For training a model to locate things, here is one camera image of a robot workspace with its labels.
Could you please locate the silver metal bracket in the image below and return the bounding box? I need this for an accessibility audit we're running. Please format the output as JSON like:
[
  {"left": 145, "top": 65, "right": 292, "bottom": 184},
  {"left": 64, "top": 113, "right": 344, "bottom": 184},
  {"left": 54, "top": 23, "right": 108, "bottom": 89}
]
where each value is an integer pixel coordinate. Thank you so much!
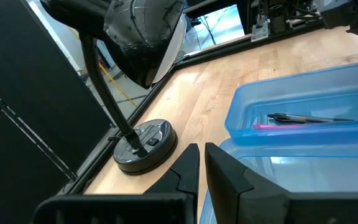
[{"left": 250, "top": 14, "right": 270, "bottom": 43}]

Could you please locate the black gooseneck desk lamp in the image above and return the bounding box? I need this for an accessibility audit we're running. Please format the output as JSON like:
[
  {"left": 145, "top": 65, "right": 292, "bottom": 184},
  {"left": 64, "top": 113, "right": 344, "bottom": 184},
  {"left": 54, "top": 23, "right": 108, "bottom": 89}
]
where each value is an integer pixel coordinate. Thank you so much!
[{"left": 40, "top": 0, "right": 188, "bottom": 175}]

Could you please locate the blue translucent plastic supply box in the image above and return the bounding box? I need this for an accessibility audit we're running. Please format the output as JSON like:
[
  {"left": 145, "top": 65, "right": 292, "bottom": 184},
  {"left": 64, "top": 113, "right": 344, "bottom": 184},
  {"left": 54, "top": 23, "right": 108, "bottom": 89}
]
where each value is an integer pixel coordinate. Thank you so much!
[{"left": 199, "top": 60, "right": 358, "bottom": 224}]

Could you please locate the black pen with clear barrel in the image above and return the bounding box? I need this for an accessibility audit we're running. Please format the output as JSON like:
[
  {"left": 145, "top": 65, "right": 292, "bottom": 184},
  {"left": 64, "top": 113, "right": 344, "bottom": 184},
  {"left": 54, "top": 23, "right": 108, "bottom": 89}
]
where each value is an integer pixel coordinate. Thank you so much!
[{"left": 267, "top": 113, "right": 354, "bottom": 124}]

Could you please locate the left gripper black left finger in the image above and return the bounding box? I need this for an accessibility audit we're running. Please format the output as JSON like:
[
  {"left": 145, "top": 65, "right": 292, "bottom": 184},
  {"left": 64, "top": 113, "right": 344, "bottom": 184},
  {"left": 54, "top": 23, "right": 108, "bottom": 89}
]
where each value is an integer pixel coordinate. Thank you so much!
[{"left": 144, "top": 142, "right": 201, "bottom": 200}]

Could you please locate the yellow hanging cable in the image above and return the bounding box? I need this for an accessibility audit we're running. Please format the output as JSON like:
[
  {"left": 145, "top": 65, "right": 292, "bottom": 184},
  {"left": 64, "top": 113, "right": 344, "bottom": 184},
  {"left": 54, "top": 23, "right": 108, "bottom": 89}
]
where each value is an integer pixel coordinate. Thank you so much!
[{"left": 68, "top": 27, "right": 138, "bottom": 108}]

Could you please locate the pink highlighter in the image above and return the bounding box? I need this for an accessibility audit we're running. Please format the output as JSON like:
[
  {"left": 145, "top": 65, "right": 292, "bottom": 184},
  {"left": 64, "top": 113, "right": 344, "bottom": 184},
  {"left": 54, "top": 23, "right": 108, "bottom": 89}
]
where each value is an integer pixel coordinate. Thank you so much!
[{"left": 252, "top": 124, "right": 307, "bottom": 130}]

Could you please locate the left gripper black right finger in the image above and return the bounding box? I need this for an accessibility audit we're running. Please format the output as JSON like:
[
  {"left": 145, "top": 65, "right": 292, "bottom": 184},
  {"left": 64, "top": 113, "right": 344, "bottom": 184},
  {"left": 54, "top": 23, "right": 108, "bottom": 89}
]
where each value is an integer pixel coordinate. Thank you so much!
[{"left": 204, "top": 142, "right": 293, "bottom": 224}]

